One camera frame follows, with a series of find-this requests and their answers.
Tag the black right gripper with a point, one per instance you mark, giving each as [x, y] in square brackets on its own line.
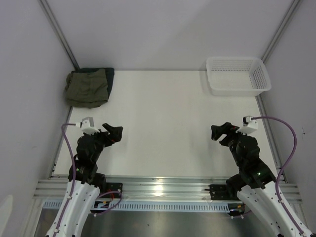
[226, 129]

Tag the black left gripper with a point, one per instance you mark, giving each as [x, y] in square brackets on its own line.
[115, 132]

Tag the olive green shorts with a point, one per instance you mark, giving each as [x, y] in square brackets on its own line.
[87, 89]

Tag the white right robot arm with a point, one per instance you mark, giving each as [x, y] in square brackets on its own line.
[255, 184]

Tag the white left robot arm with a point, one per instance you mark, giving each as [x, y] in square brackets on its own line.
[85, 185]

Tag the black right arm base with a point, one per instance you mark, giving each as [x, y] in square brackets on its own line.
[220, 192]

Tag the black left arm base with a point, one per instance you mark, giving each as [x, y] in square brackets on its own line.
[113, 187]

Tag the dark navy folded shorts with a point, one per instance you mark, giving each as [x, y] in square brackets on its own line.
[110, 72]

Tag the white plastic basket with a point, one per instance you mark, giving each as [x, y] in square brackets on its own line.
[237, 76]

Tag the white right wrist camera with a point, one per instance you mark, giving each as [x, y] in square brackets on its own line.
[250, 125]

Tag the aluminium mounting rail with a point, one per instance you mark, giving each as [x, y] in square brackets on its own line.
[166, 189]

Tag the white slotted cable duct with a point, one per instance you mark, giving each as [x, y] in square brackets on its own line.
[217, 207]

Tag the left aluminium frame post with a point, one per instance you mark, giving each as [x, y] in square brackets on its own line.
[44, 4]

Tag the aluminium frame post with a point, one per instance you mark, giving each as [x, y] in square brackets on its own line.
[285, 22]
[44, 4]

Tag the right aluminium frame post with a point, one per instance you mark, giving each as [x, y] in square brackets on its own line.
[285, 22]

